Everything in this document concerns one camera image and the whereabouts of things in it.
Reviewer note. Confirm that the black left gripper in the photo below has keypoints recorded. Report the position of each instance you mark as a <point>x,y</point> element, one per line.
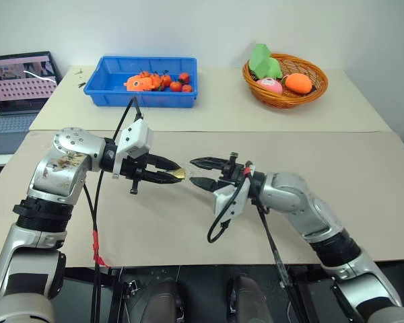
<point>134,166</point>

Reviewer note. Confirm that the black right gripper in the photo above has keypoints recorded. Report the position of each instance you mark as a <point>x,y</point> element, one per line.
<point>232,171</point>

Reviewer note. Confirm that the brass padlock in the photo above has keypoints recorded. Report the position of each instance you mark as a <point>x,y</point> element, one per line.
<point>181,173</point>

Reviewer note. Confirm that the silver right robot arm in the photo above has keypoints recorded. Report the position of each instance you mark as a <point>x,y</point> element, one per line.
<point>289,191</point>

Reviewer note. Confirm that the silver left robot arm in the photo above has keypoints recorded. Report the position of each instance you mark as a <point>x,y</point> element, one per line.
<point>64,168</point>

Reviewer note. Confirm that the blue plastic bin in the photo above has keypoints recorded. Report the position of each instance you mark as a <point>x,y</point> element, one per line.
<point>141,97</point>

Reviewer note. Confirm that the small tangerine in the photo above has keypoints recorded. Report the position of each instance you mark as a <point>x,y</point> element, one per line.
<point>184,78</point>
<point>187,89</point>
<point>175,86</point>
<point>167,79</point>
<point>158,81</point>
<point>144,74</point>

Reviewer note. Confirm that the orange toy fish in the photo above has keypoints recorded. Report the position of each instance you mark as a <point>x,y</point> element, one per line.
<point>138,84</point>

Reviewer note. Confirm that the pink round toy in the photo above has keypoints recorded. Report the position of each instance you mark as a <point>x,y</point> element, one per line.
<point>270,85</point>

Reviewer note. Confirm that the orange wicker basket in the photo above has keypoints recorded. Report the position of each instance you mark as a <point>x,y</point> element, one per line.
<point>286,99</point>

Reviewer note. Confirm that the pale green toy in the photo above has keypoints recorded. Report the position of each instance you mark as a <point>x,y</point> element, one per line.
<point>274,69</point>

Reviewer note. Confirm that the bright green toy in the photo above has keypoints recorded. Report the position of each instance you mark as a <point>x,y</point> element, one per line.
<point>260,59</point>

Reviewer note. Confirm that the orange plush fruit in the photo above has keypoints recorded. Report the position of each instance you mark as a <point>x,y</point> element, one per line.
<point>298,83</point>

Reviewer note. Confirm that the dark rounded shape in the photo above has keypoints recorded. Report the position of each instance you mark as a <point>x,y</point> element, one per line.
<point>163,299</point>
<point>249,297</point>

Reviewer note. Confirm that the open laptop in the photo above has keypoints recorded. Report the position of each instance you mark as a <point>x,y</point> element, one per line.
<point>17,84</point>

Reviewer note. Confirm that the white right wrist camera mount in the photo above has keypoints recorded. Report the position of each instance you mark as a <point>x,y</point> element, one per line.
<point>222,198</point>

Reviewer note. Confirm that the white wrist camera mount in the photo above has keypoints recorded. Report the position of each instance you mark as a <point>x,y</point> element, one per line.
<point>222,198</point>
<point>138,134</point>

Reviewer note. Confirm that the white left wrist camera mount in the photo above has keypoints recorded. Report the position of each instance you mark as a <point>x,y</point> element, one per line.
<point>138,134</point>

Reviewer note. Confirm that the black metal frame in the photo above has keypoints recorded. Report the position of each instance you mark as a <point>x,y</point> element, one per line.
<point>124,292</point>

